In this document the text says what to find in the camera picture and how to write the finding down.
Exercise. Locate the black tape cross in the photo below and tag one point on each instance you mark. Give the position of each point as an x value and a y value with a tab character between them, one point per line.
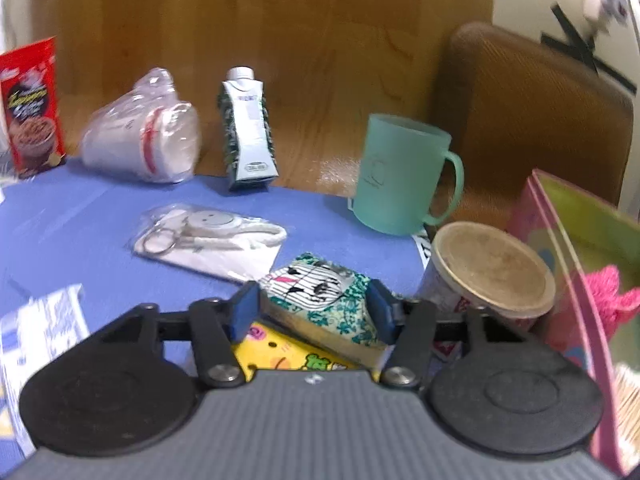
585	52

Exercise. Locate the plastic-wrapped paper cup stack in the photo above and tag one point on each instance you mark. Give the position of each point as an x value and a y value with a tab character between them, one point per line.
140	135

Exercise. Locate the white and blue tissue packet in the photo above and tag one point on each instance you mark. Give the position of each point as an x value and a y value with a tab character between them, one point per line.
35	340

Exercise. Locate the lidded paper cup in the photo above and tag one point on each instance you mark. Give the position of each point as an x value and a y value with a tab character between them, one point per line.
487	267

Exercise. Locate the striped patterned fabric pouch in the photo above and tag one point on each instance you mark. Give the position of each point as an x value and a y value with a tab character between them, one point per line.
320	290

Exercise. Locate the teal plastic mug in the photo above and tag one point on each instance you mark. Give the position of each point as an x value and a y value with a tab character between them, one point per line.
395	175

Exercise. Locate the yellow cartoon packet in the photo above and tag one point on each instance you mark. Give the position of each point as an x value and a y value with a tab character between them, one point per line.
280	352

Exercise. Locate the red snack box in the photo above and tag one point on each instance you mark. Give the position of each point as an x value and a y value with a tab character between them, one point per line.
30	110

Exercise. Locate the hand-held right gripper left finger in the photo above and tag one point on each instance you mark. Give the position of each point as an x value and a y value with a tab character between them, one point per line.
245	311

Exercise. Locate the small milk carton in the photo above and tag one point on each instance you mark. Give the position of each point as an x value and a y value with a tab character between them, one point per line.
247	130

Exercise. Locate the pink biscuit tin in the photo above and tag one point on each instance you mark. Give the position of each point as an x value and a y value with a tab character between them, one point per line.
565	240

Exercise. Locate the pink knitted cloth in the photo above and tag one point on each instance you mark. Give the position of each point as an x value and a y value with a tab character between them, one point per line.
612	300

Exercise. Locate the wood-pattern vinyl sheet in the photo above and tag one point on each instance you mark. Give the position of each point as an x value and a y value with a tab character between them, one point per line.
300	35

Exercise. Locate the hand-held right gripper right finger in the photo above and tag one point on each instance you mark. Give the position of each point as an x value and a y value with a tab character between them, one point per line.
380	311

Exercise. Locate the blue tablecloth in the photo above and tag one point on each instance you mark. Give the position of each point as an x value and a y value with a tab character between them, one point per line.
75	230

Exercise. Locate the brown chair back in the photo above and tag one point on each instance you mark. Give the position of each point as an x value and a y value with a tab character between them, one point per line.
530	125

